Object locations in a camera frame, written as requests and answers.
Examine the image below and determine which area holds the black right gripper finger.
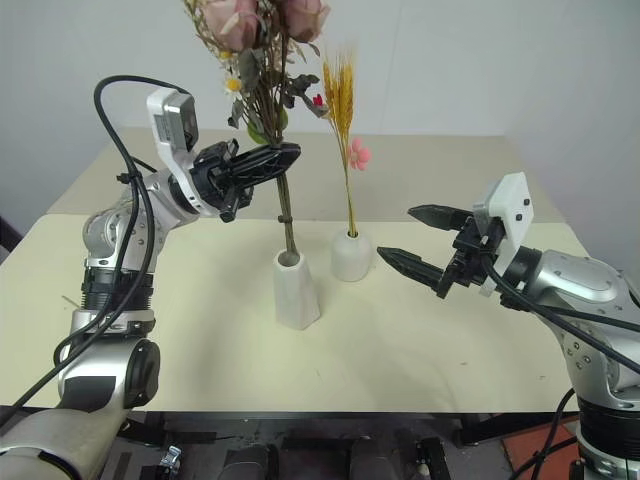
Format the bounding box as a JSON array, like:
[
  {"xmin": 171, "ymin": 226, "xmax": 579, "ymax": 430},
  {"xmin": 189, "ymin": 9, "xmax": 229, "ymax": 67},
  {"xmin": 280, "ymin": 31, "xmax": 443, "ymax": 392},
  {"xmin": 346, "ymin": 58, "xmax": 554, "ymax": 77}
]
[
  {"xmin": 407, "ymin": 203, "xmax": 474, "ymax": 232},
  {"xmin": 376, "ymin": 245, "xmax": 447, "ymax": 290}
]

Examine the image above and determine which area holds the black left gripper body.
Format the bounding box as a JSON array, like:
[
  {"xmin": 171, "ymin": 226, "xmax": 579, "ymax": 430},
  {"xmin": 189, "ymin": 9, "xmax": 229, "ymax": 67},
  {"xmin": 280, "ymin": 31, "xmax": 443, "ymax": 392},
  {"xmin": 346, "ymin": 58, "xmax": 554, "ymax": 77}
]
[{"xmin": 189, "ymin": 140, "xmax": 256, "ymax": 224}]

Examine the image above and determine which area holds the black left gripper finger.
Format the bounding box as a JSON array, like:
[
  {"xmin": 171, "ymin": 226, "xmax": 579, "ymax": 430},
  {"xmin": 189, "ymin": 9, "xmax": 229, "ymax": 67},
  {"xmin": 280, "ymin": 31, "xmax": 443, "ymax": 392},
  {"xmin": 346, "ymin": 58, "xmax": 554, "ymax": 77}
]
[
  {"xmin": 219, "ymin": 160, "xmax": 296, "ymax": 187},
  {"xmin": 234, "ymin": 142, "xmax": 303, "ymax": 169}
]

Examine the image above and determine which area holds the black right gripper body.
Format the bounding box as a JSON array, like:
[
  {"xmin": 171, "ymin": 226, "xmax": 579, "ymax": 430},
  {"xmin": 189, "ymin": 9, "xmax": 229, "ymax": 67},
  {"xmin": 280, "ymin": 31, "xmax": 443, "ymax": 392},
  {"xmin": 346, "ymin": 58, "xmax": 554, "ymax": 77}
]
[{"xmin": 435, "ymin": 214, "xmax": 506, "ymax": 300}]

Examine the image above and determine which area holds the pink rose flower bouquet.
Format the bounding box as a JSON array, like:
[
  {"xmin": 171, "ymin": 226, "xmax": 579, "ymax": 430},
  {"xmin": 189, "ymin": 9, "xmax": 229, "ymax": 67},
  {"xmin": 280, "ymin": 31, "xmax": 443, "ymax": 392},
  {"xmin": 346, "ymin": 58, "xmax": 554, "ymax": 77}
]
[{"xmin": 182, "ymin": 0, "xmax": 332, "ymax": 266}]

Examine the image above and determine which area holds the yellow wheat flower bouquet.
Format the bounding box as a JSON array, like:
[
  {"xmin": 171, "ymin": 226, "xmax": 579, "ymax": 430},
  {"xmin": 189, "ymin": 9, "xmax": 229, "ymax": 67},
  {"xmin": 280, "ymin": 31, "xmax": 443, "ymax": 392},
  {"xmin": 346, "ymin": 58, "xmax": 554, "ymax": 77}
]
[{"xmin": 319, "ymin": 42, "xmax": 374, "ymax": 239}]

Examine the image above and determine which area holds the round white vase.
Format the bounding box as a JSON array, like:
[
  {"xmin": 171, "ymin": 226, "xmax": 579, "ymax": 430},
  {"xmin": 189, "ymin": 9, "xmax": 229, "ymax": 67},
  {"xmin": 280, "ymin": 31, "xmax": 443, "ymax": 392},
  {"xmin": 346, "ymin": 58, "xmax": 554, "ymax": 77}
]
[{"xmin": 329, "ymin": 229, "xmax": 375, "ymax": 282}]

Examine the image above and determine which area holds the tall angular white vase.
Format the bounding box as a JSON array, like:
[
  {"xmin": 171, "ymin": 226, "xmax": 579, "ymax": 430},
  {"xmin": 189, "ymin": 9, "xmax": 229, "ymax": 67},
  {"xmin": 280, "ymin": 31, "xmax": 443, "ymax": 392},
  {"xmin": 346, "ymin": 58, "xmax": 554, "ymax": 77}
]
[{"xmin": 273, "ymin": 248, "xmax": 322, "ymax": 331}]

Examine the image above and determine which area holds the black furniture piece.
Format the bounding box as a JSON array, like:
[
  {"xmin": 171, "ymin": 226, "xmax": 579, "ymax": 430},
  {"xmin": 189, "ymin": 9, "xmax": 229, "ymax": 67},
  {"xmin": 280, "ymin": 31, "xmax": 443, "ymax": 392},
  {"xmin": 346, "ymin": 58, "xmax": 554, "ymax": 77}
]
[{"xmin": 0, "ymin": 214, "xmax": 22, "ymax": 264}]

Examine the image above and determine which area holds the dark rounded shape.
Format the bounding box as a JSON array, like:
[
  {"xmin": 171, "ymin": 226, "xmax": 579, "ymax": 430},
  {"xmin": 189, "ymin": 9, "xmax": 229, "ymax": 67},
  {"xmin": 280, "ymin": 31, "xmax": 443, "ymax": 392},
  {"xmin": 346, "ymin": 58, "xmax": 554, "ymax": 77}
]
[{"xmin": 222, "ymin": 442, "xmax": 281, "ymax": 480}]

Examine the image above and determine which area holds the silver metal clamp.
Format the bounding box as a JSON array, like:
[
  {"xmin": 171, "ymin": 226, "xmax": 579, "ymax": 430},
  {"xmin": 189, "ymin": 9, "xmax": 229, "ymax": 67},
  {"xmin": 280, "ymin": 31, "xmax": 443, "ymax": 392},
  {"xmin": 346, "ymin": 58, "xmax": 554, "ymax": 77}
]
[{"xmin": 158, "ymin": 444, "xmax": 184, "ymax": 474}]

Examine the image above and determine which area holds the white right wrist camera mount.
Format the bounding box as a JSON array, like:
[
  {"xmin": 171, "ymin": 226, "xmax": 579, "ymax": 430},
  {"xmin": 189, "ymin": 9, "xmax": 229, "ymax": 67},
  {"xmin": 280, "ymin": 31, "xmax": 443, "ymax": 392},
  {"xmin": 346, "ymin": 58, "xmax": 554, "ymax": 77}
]
[{"xmin": 472, "ymin": 172, "xmax": 536, "ymax": 299}]

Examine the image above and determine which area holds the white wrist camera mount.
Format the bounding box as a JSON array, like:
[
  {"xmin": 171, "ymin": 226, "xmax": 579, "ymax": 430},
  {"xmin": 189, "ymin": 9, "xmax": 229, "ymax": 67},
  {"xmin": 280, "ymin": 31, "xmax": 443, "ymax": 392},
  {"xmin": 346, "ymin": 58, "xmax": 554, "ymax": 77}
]
[
  {"xmin": 145, "ymin": 89, "xmax": 205, "ymax": 217},
  {"xmin": 472, "ymin": 172, "xmax": 536, "ymax": 299}
]

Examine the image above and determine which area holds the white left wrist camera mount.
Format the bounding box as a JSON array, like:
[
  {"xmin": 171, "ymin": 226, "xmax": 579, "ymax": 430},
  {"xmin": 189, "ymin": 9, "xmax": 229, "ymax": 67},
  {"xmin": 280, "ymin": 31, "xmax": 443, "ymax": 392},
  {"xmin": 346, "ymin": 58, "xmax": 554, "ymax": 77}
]
[{"xmin": 145, "ymin": 89, "xmax": 205, "ymax": 217}]

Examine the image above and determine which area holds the black table frame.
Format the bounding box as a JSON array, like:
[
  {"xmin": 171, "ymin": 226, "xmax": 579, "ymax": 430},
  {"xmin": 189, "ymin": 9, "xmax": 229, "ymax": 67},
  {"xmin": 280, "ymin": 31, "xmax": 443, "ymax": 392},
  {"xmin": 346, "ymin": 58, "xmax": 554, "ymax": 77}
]
[{"xmin": 119, "ymin": 410, "xmax": 581, "ymax": 449}]

